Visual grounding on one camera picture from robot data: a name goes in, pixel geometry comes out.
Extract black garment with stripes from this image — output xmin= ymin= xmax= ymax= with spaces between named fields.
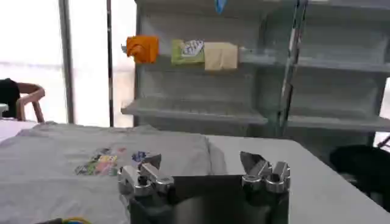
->
xmin=0 ymin=78 xmax=21 ymax=119

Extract thick dark window post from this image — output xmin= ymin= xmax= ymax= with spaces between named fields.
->
xmin=57 ymin=0 xmax=76 ymax=124

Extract wooden chair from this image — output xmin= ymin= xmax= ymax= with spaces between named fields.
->
xmin=16 ymin=82 xmax=46 ymax=123

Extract thin dark window post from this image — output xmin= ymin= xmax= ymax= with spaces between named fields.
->
xmin=105 ymin=0 xmax=115 ymax=127

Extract grey metal shelf rack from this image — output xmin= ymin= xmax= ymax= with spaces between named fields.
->
xmin=121 ymin=0 xmax=390 ymax=159

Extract grey shirt with print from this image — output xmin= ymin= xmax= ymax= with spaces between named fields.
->
xmin=0 ymin=121 xmax=228 ymax=224

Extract person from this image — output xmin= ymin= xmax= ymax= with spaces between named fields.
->
xmin=330 ymin=135 xmax=390 ymax=212

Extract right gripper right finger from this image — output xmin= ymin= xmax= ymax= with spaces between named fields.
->
xmin=239 ymin=151 xmax=291 ymax=194

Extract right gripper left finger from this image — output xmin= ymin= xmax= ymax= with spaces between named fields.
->
xmin=117 ymin=153 xmax=175 ymax=197

